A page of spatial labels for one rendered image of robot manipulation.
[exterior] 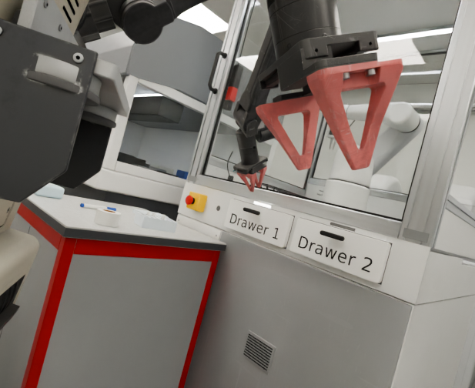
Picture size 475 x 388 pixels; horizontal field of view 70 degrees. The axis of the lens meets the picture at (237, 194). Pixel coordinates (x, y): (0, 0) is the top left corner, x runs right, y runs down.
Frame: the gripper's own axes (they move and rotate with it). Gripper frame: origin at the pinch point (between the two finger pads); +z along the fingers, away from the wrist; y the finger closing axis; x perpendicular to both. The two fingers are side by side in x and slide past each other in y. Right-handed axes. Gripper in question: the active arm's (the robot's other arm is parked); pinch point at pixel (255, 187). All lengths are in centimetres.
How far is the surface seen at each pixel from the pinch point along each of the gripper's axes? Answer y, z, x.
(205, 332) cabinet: -27, 52, 13
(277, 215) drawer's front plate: 1.7, 10.3, -6.4
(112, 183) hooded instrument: -15, 8, 83
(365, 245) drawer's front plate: 1.2, 10.7, -37.5
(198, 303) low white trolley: -25.8, 38.5, 13.4
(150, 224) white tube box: -29.0, 5.1, 22.7
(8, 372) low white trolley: -82, 27, 28
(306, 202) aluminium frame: 7.1, 5.7, -14.7
